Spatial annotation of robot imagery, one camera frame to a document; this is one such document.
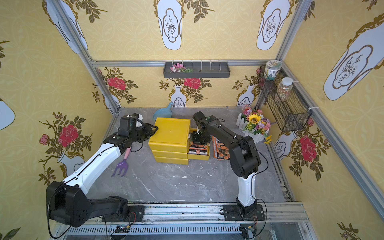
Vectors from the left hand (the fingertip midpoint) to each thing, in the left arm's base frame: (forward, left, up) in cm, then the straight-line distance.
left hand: (152, 129), depth 84 cm
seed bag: (-5, -40, -17) cm, 44 cm away
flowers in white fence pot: (+2, -58, +1) cm, 58 cm away
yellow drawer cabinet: (-10, -11, +1) cm, 14 cm away
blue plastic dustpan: (+30, -1, -18) cm, 35 cm away
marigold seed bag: (-7, -26, -11) cm, 29 cm away
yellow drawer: (-13, -25, -10) cm, 30 cm away
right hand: (-1, -27, -11) cm, 29 cm away
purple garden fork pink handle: (-14, +17, -15) cm, 27 cm away
